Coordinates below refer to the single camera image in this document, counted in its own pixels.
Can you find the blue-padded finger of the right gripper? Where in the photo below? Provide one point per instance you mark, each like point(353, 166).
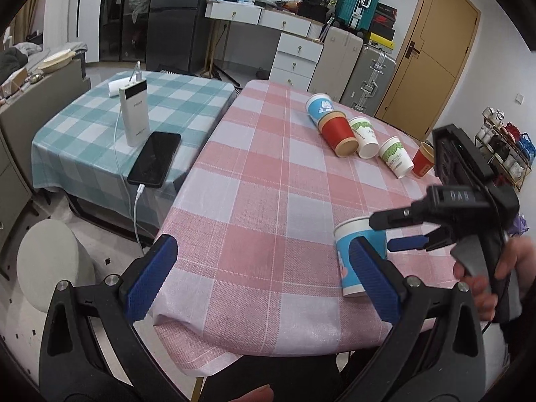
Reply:
point(412, 242)

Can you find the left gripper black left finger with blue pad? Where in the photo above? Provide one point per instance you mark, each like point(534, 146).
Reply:
point(90, 350)

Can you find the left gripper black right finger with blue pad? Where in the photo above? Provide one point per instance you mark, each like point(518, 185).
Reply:
point(434, 350)

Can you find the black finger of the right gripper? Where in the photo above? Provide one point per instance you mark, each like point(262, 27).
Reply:
point(392, 219)

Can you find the red paper cup upright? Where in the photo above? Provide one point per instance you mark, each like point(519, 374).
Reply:
point(423, 159)

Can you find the white green cup right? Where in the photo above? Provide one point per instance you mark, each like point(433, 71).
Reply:
point(395, 156)

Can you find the white green cup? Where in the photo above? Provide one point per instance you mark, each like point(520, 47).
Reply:
point(395, 156)
point(365, 136)

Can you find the white green cup left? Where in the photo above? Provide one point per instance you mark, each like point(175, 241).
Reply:
point(365, 136)

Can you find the red paper cup lying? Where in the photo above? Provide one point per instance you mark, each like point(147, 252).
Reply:
point(337, 132)

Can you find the blue white cup far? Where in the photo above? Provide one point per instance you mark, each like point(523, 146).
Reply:
point(318, 105)

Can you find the person's right hand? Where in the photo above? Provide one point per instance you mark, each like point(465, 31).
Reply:
point(518, 255)

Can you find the person's left thumb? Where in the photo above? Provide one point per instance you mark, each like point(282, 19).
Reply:
point(262, 394)

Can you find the shoe rack with shoes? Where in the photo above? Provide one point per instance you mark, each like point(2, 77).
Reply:
point(505, 147)

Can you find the purple bag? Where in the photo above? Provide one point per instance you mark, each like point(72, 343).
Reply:
point(519, 227)

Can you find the round grey stool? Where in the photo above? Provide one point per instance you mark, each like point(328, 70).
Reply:
point(49, 253)

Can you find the pink checkered tablecloth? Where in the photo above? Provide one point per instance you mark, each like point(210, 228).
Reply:
point(257, 271)

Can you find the silver suitcase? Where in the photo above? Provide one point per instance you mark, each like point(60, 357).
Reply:
point(369, 80)

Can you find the wooden door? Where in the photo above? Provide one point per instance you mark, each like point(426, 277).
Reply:
point(430, 66)

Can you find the beige suitcase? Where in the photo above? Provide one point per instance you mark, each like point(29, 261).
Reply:
point(341, 50)

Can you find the stacked shoe boxes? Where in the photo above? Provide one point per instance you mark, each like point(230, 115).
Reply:
point(381, 31)

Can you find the white desk with drawers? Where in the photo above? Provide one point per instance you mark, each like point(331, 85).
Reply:
point(249, 42)

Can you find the black smartphone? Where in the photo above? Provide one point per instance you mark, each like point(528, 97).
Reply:
point(154, 160)

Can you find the white power bank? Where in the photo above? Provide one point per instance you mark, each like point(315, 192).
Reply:
point(134, 110)

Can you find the black refrigerator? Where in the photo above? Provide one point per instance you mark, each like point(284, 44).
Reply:
point(177, 36)

